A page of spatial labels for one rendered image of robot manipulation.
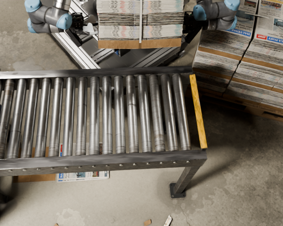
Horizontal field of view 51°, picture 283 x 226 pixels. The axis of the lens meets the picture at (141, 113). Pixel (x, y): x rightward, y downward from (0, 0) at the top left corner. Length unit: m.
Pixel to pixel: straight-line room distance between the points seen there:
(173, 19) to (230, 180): 1.38
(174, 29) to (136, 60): 1.09
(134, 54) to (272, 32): 1.07
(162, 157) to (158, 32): 0.58
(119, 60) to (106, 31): 1.09
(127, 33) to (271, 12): 1.05
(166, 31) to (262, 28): 0.77
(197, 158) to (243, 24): 0.91
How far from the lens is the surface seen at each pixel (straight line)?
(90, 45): 2.55
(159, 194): 2.22
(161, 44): 1.41
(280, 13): 2.13
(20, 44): 2.98
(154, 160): 1.44
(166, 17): 1.36
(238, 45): 1.96
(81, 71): 1.68
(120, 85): 1.61
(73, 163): 1.45
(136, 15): 1.34
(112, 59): 2.45
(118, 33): 1.37
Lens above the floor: 2.17
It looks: 63 degrees down
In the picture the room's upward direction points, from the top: 4 degrees clockwise
